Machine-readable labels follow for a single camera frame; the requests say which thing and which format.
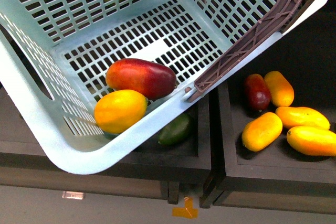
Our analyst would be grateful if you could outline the yellow lemon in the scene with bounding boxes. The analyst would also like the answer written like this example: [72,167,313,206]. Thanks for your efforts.
[93,90,148,134]

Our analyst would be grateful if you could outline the light blue plastic basket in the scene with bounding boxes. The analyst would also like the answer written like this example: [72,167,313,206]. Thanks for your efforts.
[1,0,323,175]

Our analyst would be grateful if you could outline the dark red mango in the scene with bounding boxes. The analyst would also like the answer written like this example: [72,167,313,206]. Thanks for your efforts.
[243,73,271,111]

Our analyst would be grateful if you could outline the yellow mango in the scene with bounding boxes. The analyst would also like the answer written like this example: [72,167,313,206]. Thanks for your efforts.
[264,71,295,107]
[275,106,330,130]
[286,126,335,157]
[241,112,283,152]

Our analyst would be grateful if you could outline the green avocado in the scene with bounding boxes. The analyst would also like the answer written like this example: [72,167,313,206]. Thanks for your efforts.
[158,113,194,146]

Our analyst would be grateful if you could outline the wooden display stand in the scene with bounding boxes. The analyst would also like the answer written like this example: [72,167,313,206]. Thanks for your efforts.
[1,89,212,204]

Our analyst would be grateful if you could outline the dark fruit display bin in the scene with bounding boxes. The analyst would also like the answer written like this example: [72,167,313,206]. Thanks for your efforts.
[199,0,335,214]

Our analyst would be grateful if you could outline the orange floor tape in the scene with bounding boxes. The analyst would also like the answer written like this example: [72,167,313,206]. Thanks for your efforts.
[172,197,198,219]

